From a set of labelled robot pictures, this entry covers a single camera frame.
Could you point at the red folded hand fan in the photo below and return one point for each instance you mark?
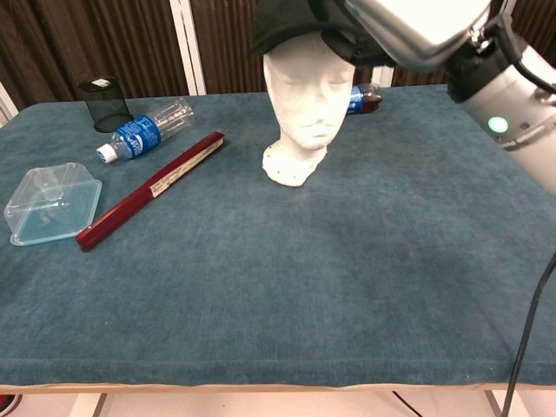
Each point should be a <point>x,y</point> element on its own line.
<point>174,178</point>

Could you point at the dark cola bottle blue label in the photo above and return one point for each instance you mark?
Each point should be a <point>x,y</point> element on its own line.
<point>364,99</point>

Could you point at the clear water bottle blue label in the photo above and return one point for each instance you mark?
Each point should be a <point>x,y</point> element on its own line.
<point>147,128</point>

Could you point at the black mesh pen holder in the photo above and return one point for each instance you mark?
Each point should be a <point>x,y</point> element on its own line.
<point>105,104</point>

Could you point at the white vertical frame post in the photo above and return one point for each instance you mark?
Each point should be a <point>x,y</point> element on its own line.
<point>8,106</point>
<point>187,43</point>
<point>509,8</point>
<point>382,76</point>

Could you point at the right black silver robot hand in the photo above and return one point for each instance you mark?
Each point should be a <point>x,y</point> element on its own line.
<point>417,30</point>

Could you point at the brown pleated curtain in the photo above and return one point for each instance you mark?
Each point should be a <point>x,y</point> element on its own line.
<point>108,43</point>

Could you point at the clear plastic food container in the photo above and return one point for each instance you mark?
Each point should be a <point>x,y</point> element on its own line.
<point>48,204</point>

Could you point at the white foam mannequin head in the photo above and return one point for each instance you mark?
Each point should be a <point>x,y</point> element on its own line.
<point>306,108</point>

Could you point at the blue carpet table cover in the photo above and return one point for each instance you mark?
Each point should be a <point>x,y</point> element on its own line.
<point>269,269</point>

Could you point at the black baseball cap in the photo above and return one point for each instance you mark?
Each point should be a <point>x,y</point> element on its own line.
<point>295,21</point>

